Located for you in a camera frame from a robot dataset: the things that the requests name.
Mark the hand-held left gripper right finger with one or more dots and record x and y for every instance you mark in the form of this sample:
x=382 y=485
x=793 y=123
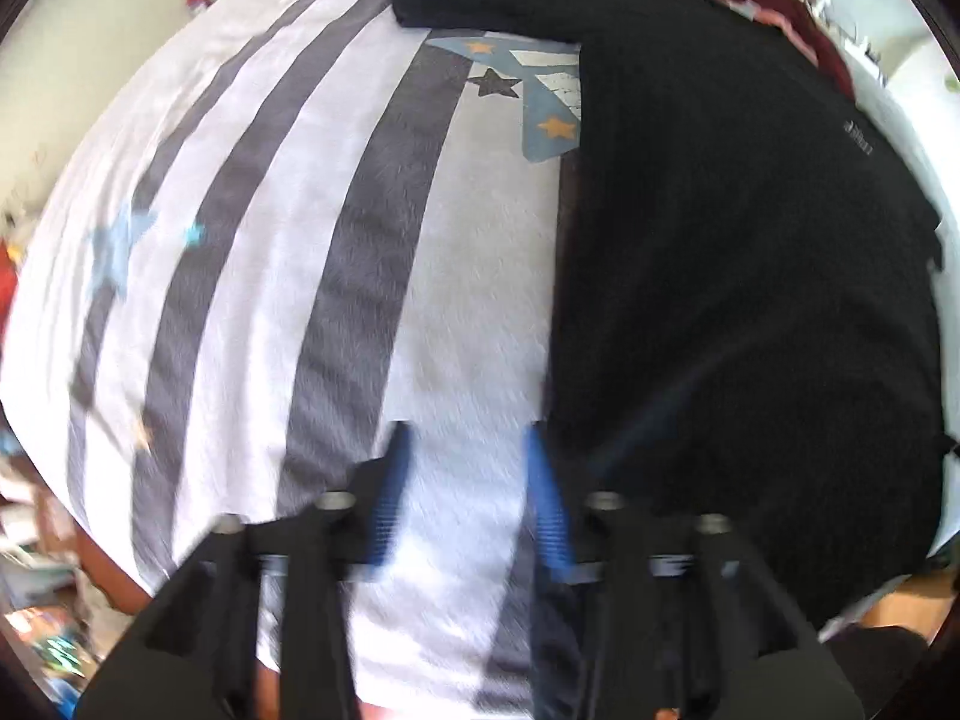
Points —
x=547 y=495

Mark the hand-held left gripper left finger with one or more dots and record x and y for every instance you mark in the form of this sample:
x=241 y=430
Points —
x=394 y=487

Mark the black t-shirt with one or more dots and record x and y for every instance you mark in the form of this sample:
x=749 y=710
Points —
x=712 y=277

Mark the striped star-print bed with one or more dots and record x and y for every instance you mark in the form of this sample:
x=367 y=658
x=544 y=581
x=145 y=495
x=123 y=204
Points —
x=262 y=240

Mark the floor clutter pile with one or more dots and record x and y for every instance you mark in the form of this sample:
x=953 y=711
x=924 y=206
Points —
x=37 y=577

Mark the pink garment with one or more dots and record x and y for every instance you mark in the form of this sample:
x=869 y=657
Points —
x=772 y=17

